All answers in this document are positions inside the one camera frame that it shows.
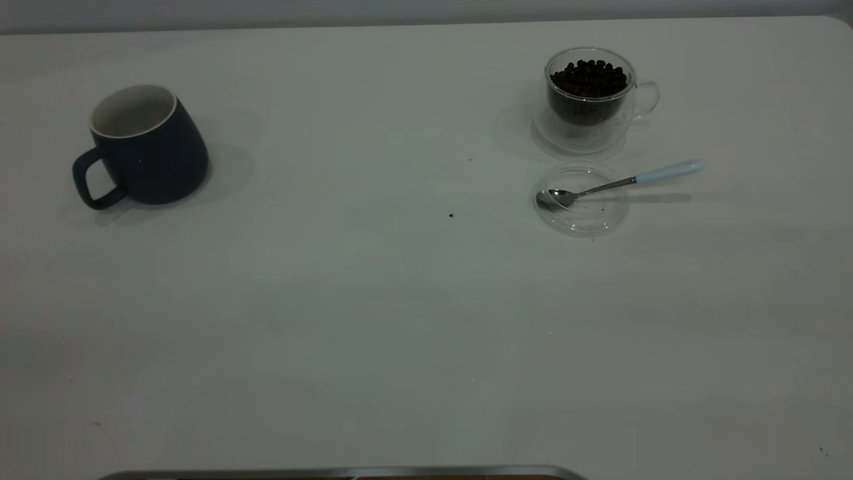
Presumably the coffee beans pile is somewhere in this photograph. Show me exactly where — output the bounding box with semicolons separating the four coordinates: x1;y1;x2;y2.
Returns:
550;59;629;126

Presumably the silver metal edge strip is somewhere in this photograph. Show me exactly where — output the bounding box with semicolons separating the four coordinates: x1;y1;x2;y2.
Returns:
99;465;588;480

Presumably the dark blue-grey ceramic mug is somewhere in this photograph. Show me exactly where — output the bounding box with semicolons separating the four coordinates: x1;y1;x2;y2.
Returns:
72;83;209;211

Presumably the clear glass saucer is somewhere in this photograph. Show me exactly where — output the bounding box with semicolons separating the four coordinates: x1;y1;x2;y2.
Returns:
533;162;630;237

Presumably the clear double-wall glass cup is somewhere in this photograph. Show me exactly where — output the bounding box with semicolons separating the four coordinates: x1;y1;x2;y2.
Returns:
531;47;660;157

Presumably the metal spoon light blue handle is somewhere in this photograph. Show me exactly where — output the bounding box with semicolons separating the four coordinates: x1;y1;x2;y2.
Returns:
548;159;704;209

